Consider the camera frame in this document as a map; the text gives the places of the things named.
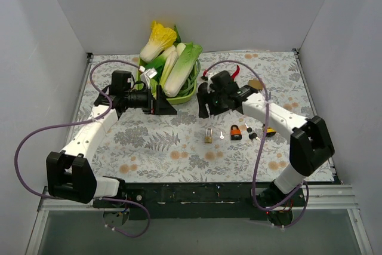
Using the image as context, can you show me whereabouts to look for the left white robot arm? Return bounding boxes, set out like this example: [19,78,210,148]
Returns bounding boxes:
[46,68,177,207]

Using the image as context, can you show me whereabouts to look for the orange padlock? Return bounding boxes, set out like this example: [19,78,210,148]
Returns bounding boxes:
[230,125,242,141]

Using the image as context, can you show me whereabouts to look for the floral table mat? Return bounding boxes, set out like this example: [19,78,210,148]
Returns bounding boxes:
[91,51,314,183]

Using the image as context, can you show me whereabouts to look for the green bok choy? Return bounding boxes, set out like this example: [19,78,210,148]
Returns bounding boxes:
[145,55,167,74]

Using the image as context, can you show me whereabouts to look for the small brass padlock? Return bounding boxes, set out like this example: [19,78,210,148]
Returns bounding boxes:
[205,128,212,144]

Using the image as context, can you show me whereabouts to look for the green long beans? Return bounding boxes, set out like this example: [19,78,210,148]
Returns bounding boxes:
[177,60,201,97]

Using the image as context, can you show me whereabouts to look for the purple cable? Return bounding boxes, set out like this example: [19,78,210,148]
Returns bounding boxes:
[202,60,309,228]
[14,60,151,238]

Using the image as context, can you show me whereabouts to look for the white green leek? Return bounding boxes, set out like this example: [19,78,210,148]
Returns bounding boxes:
[159,51,178,88]

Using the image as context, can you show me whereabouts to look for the yellow padlock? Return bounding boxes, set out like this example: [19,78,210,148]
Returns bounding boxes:
[264,127,277,137]

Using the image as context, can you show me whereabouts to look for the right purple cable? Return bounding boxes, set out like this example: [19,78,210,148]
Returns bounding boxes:
[202,60,309,228]

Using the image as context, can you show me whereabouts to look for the long green white cabbage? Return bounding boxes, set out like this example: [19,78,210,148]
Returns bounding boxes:
[163,42,202,97]

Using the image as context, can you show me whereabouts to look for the green plastic basket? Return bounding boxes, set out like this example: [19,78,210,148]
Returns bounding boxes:
[138,58,197,105]

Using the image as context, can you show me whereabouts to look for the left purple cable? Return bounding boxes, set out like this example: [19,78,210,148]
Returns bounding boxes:
[14,60,151,238]

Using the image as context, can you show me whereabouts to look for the red chili pepper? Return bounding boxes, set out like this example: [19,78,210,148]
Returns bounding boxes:
[231,64,240,80]

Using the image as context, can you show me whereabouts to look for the yellow leaf napa cabbage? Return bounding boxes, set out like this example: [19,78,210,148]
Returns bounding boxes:
[140,21,177,63]

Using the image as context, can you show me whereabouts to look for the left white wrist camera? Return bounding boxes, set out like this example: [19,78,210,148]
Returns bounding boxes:
[138,66,157,89]

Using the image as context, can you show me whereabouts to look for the black head keys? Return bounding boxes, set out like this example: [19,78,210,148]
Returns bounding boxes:
[245,123,259,140]

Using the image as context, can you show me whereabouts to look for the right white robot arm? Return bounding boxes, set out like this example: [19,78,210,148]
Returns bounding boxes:
[197,70,335,207]

